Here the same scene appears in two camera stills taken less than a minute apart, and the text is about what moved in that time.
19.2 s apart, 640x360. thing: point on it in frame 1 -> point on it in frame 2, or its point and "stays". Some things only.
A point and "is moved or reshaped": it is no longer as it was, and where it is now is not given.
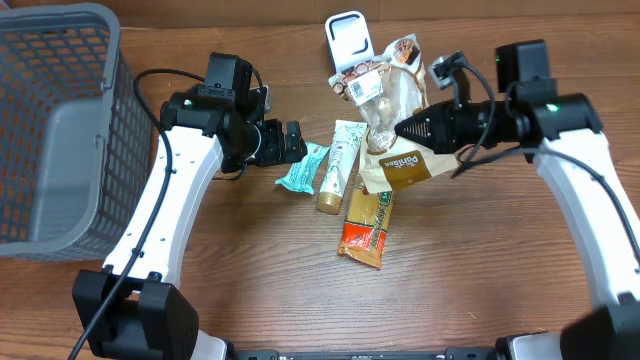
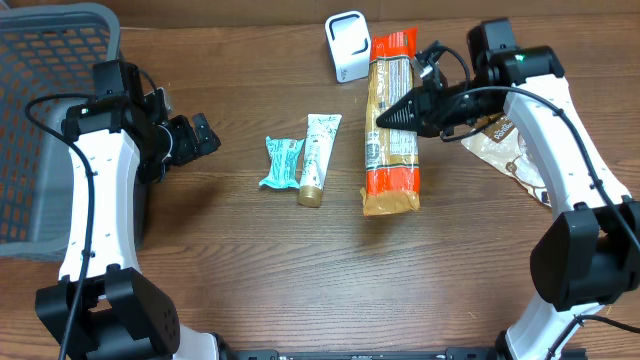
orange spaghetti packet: [367, 222] -> [392, 179]
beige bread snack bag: [387, 91] -> [504, 146]
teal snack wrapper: [301, 175] is moved or reshaped
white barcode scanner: [349, 38] stays
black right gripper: [451, 126] -> [422, 107]
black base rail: [449, 354] stays
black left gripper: [275, 142] -> [189, 138]
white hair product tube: [345, 142] -> [321, 133]
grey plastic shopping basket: [76, 141] stays
